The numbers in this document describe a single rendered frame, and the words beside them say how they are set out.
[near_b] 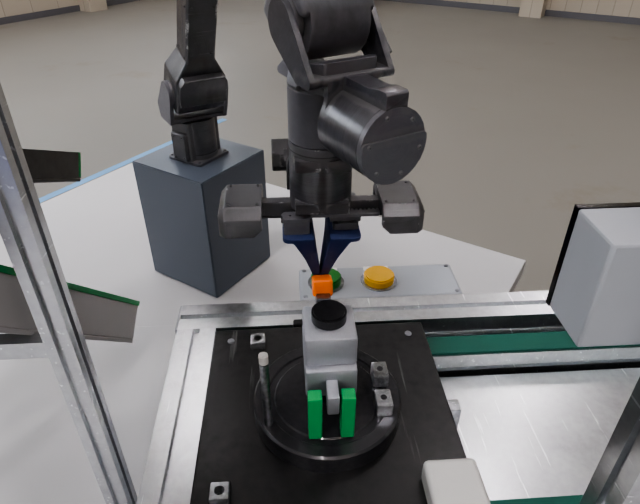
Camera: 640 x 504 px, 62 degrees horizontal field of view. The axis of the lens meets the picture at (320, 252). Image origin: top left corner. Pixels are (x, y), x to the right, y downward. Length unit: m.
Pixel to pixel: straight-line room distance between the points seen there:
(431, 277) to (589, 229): 0.43
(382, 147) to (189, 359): 0.35
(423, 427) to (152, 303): 0.49
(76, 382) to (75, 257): 0.58
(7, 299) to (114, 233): 0.66
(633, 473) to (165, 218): 0.67
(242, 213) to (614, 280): 0.30
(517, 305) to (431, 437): 0.25
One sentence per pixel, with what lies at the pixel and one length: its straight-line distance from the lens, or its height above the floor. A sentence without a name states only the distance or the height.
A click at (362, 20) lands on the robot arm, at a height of 1.31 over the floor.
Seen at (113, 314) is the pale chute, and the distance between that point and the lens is 0.56.
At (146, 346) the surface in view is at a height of 0.86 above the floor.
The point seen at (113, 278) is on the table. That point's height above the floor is 0.86.
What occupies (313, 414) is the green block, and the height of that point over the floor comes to 1.02.
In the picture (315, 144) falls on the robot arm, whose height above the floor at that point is 1.21.
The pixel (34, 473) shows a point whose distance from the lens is 0.70.
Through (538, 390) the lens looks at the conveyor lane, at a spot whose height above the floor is 0.92.
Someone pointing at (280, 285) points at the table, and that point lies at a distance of 0.87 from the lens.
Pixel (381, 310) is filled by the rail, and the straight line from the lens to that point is 0.67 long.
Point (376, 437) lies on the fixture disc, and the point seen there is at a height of 0.99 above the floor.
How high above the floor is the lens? 1.38
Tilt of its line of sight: 34 degrees down
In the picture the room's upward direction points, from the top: straight up
